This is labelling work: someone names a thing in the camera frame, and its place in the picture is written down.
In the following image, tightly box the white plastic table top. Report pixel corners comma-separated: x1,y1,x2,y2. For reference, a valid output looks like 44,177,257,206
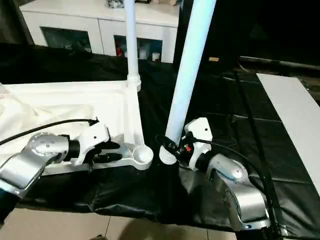
0,79,155,176

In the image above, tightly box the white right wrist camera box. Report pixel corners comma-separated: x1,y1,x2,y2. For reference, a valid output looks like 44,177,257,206
181,117,213,172

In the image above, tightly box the black cabinet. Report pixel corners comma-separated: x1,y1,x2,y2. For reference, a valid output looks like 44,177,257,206
172,0,320,71

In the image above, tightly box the white sideboard with glass doors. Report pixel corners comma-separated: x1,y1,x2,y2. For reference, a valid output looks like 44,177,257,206
19,0,181,64

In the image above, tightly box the grey curtain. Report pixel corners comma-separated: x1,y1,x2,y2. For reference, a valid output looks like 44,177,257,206
0,0,35,46

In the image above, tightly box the shiny silver ornament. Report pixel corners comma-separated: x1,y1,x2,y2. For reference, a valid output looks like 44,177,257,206
106,0,126,9

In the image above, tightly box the black mat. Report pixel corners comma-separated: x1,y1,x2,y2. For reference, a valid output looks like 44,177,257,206
0,42,320,238

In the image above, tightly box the white plastic table leg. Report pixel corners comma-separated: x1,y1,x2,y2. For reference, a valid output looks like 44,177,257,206
124,0,143,92
159,0,217,165

